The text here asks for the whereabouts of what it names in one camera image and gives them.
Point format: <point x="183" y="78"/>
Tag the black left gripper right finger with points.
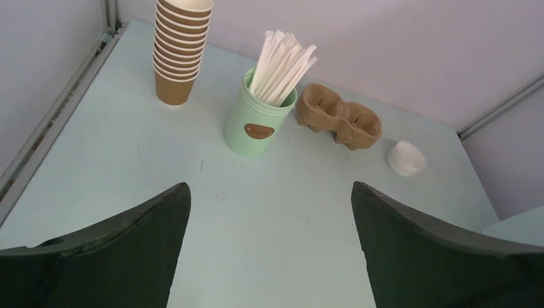
<point x="416" y="260"/>

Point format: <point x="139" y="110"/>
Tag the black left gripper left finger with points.
<point x="127" y="260"/>

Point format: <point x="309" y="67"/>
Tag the stack of white lids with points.
<point x="405" y="159"/>

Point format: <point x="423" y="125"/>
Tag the brown cardboard cup carrier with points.
<point x="324" y="110"/>

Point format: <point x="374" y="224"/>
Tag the green straw holder jar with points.
<point x="252" y="124"/>

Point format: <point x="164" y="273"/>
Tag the stack of brown paper cups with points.
<point x="180" y="35"/>

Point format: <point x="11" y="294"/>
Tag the bundle of white wrapped straws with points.
<point x="282" y="63"/>

